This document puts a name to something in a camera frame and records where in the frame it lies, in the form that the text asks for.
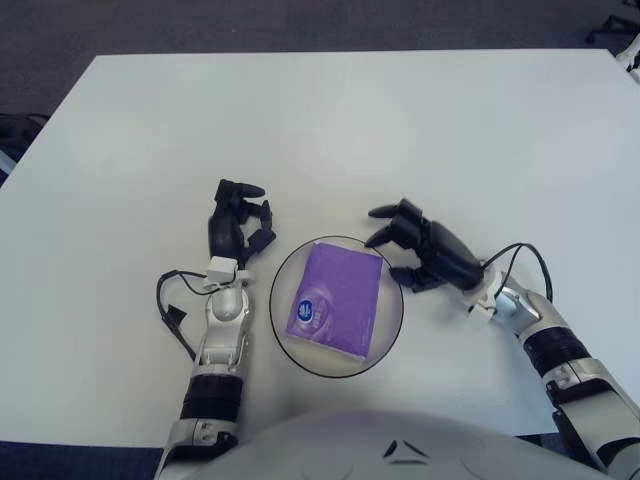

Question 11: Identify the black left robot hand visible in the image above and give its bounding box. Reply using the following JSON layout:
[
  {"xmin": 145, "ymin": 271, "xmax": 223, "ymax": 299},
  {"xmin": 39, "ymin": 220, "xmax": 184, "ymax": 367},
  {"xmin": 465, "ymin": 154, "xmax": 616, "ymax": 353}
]
[{"xmin": 207, "ymin": 177, "xmax": 278, "ymax": 267}]

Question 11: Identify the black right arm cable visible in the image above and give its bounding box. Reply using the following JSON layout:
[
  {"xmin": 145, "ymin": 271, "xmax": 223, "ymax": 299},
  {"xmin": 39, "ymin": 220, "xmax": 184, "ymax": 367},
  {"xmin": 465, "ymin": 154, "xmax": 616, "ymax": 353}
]
[{"xmin": 479, "ymin": 243, "xmax": 553, "ymax": 301}]

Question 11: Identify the black bag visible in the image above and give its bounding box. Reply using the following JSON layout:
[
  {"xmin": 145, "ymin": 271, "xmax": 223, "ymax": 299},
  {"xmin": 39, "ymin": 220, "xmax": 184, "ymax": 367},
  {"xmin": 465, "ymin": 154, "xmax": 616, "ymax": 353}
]
[{"xmin": 0, "ymin": 113, "xmax": 49, "ymax": 161}]

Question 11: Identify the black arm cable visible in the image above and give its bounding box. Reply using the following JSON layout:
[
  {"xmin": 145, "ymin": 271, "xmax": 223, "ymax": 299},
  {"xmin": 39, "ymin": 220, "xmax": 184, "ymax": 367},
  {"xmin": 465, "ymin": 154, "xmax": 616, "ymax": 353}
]
[
  {"xmin": 479, "ymin": 243, "xmax": 553, "ymax": 301},
  {"xmin": 156, "ymin": 269, "xmax": 211, "ymax": 359}
]

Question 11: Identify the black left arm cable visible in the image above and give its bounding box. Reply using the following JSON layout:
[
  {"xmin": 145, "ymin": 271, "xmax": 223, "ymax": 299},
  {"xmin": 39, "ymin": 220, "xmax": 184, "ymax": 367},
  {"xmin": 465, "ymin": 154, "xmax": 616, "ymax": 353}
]
[{"xmin": 156, "ymin": 269, "xmax": 211, "ymax": 359}]

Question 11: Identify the grey robot torso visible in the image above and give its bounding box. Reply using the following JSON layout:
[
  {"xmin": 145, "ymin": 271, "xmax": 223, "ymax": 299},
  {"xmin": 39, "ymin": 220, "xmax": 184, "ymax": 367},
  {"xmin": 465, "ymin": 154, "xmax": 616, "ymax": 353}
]
[{"xmin": 162, "ymin": 409, "xmax": 640, "ymax": 480}]

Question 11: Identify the black office chair base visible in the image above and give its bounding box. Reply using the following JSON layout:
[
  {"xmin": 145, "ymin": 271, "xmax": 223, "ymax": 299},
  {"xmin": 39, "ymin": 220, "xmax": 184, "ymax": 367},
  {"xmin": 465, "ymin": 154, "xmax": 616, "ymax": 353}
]
[{"xmin": 585, "ymin": 13, "xmax": 640, "ymax": 44}]

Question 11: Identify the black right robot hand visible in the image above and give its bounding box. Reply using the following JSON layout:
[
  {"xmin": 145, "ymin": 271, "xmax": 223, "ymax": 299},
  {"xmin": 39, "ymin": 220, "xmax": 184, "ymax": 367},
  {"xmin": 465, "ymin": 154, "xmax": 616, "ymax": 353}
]
[{"xmin": 364, "ymin": 198, "xmax": 486, "ymax": 294}]

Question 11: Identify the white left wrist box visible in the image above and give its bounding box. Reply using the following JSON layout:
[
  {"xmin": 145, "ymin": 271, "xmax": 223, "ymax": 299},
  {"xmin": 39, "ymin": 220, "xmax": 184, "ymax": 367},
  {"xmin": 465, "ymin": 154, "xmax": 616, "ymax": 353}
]
[{"xmin": 207, "ymin": 256, "xmax": 239, "ymax": 282}]

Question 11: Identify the purple tissue paper pack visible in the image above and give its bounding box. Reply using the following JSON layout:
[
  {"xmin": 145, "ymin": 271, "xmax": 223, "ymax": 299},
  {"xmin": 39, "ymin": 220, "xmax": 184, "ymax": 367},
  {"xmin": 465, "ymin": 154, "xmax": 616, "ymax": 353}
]
[{"xmin": 284, "ymin": 242, "xmax": 385, "ymax": 359}]

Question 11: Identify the white plate with black rim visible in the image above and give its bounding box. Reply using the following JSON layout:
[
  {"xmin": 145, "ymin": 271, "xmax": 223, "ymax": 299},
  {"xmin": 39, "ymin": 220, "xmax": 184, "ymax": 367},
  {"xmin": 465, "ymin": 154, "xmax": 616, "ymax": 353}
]
[{"xmin": 268, "ymin": 234, "xmax": 405, "ymax": 379}]

